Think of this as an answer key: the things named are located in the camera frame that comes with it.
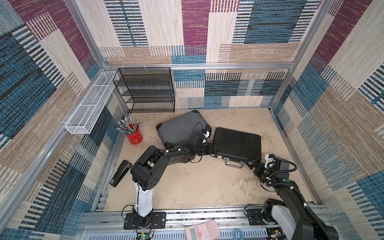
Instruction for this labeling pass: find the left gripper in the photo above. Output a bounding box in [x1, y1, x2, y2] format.
[195, 143, 223, 158]

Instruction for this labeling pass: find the black poker set case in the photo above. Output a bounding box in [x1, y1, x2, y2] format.
[211, 128, 262, 169]

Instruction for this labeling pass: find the grey poker set case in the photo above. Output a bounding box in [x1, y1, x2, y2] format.
[156, 110, 212, 150]

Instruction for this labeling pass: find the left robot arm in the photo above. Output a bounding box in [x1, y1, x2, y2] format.
[131, 143, 215, 218]

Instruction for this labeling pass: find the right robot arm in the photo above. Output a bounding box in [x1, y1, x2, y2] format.
[250, 154, 339, 240]

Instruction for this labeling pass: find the blue tape roll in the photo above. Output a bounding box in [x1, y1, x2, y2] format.
[232, 229, 244, 240]

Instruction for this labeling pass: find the red metal pencil bucket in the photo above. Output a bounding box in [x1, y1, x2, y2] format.
[126, 125, 144, 145]

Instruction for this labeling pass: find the pink calculator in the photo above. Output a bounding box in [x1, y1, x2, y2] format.
[185, 220, 221, 240]

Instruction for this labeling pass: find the black mesh shelf rack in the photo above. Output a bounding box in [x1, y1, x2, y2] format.
[114, 67, 176, 114]

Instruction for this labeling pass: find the black stapler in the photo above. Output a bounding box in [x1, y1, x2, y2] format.
[110, 160, 132, 188]

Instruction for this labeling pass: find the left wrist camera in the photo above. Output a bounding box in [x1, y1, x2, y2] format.
[189, 126, 212, 147]

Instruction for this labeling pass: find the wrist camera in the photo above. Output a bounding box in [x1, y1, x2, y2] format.
[265, 154, 291, 179]
[189, 126, 212, 147]

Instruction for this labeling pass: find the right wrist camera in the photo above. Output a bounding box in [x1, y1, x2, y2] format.
[265, 154, 291, 179]

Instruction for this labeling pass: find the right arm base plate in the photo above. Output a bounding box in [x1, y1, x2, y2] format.
[246, 209, 268, 226]

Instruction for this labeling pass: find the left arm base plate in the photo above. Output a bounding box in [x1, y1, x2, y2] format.
[123, 212, 167, 230]

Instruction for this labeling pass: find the white mesh wall basket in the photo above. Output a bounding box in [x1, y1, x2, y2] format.
[66, 72, 116, 135]

